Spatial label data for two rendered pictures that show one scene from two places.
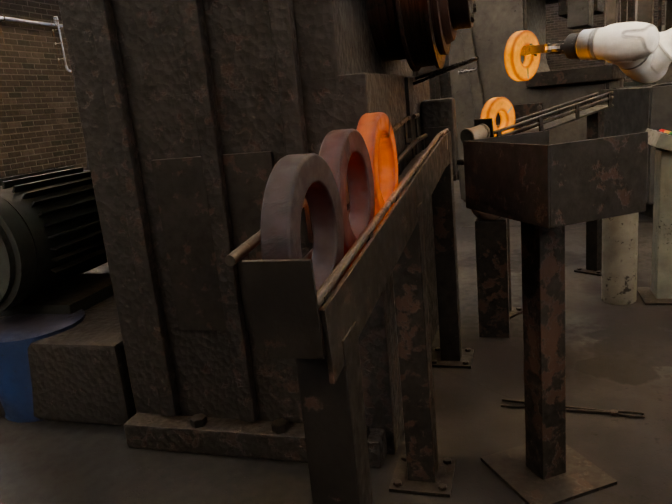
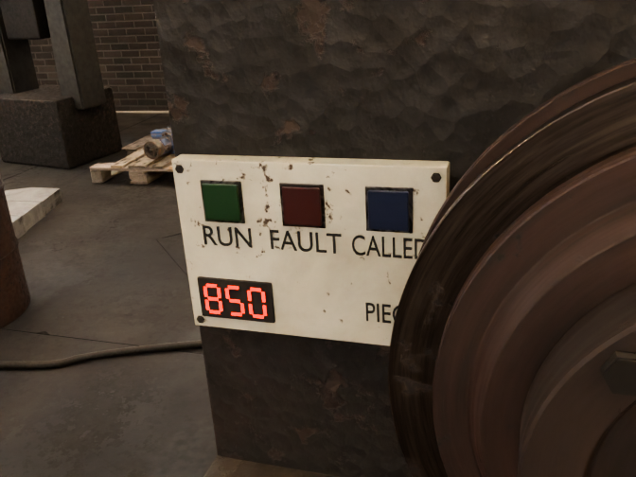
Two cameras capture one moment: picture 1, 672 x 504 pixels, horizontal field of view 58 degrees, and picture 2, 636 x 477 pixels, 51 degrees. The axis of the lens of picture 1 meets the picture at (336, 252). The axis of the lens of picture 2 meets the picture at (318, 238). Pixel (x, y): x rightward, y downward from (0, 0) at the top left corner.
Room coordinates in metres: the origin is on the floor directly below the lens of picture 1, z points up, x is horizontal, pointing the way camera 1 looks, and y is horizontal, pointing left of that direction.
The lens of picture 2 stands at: (1.44, -0.68, 1.40)
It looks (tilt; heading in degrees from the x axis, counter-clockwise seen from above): 22 degrees down; 91
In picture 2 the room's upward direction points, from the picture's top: 4 degrees counter-clockwise
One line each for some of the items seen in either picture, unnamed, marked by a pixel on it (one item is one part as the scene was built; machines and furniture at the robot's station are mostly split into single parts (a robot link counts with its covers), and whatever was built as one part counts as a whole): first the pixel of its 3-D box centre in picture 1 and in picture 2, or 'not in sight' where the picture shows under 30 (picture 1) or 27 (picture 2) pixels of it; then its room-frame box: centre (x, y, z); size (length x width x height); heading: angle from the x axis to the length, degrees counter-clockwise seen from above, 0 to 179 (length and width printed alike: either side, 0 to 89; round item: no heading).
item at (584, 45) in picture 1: (590, 44); not in sight; (1.87, -0.81, 0.91); 0.09 x 0.06 x 0.09; 128
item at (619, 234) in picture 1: (619, 232); not in sight; (2.14, -1.04, 0.26); 0.12 x 0.12 x 0.52
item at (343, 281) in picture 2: not in sight; (309, 252); (1.42, -0.09, 1.15); 0.26 x 0.02 x 0.18; 163
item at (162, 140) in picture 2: not in sight; (168, 140); (0.27, 4.24, 0.25); 0.40 x 0.24 x 0.22; 73
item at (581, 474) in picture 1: (550, 319); not in sight; (1.13, -0.41, 0.36); 0.26 x 0.20 x 0.72; 18
